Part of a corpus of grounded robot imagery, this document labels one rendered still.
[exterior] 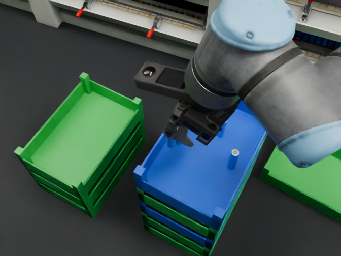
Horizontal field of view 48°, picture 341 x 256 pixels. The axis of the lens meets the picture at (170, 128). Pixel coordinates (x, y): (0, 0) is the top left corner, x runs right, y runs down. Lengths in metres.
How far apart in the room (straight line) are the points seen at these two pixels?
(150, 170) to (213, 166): 0.14
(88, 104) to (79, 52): 0.40
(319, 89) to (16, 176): 1.04
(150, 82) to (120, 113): 0.52
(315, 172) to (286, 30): 0.89
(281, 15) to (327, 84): 0.09
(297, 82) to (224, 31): 0.10
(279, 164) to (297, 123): 0.85
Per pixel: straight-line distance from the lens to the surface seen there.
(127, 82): 1.42
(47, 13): 1.62
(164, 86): 0.62
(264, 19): 0.46
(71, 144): 1.12
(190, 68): 0.55
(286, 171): 1.28
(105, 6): 1.46
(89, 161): 1.08
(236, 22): 0.44
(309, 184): 1.28
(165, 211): 0.90
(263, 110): 0.45
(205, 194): 0.85
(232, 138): 0.92
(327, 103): 0.45
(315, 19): 1.20
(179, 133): 0.71
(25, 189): 1.29
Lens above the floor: 1.12
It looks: 59 degrees down
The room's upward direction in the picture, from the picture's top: straight up
